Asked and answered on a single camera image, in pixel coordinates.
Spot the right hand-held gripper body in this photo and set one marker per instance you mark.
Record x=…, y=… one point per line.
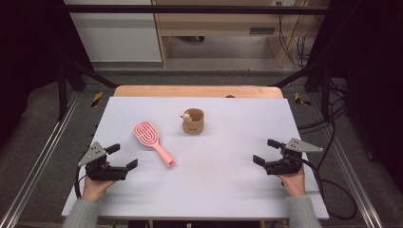
x=285, y=166

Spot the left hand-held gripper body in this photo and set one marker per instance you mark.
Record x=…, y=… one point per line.
x=101, y=172

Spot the pink hairbrush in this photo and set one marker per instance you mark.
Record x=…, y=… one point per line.
x=145, y=134

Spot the person's left hand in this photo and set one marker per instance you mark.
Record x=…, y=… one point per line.
x=95, y=188

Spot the person's right hand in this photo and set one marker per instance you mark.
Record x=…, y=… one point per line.
x=294, y=183

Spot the black metal stand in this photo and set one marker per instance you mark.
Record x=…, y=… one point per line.
x=325, y=95
x=62, y=95

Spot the brown cup with hedgehog figure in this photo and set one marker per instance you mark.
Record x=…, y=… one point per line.
x=193, y=125

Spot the wooden table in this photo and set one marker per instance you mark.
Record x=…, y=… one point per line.
x=190, y=91

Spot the white cabinet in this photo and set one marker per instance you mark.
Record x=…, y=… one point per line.
x=117, y=34

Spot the dark curtain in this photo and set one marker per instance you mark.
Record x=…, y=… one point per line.
x=374, y=79
x=28, y=47

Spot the light wooden desk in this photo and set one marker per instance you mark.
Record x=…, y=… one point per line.
x=215, y=23

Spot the aluminium rail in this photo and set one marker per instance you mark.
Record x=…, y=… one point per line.
x=38, y=164
x=351, y=177

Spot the black horizontal frame bar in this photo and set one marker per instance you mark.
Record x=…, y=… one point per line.
x=190, y=9

